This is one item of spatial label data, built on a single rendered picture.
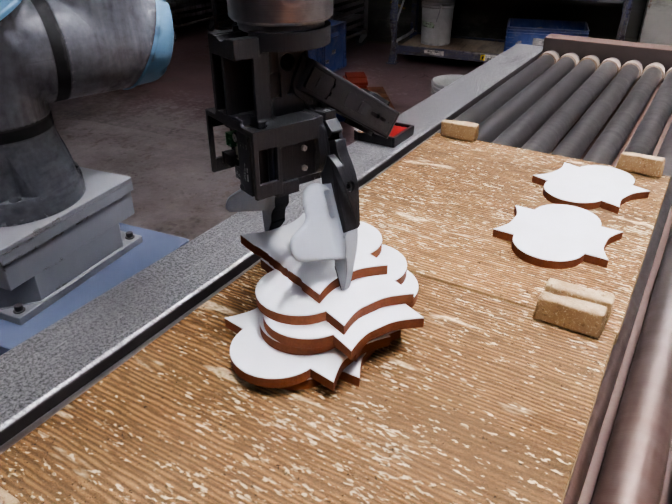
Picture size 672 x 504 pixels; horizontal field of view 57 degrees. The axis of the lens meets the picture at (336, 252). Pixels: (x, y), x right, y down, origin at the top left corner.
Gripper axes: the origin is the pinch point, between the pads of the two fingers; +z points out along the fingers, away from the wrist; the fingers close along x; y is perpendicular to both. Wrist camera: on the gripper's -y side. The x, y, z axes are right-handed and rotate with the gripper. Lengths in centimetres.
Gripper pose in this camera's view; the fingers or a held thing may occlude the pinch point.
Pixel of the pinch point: (310, 252)
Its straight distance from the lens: 55.5
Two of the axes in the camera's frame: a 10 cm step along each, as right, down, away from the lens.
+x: 6.1, 4.0, -6.8
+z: 0.0, 8.6, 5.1
